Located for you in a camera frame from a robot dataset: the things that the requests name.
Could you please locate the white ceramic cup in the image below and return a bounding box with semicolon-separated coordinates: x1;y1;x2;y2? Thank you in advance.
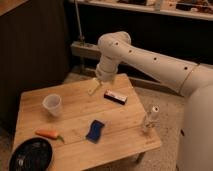
42;94;62;117

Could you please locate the wooden table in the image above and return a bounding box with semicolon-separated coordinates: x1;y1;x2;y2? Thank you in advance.
13;74;161;171

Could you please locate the clear plastic bottle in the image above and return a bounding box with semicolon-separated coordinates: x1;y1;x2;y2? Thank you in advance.
142;106;160;133

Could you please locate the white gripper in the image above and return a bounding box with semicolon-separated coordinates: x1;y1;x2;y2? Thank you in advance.
88;66;116;95

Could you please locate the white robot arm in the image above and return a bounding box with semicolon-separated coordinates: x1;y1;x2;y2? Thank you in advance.
95;31;213;171

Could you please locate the metal pole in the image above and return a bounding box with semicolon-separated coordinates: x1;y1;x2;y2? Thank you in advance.
74;0;85;45

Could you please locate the blue sponge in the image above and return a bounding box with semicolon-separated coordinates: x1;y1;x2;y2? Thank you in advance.
86;120;105;143

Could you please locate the long grey case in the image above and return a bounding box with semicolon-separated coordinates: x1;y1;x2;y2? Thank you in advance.
70;41;101;60

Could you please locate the cluttered shelf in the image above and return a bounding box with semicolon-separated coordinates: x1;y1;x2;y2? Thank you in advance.
68;0;213;21

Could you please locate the black round plate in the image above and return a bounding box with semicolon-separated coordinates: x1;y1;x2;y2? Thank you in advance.
9;137;53;171

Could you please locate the orange carrot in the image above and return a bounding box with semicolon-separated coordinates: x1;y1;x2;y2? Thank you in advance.
35;130;64;142

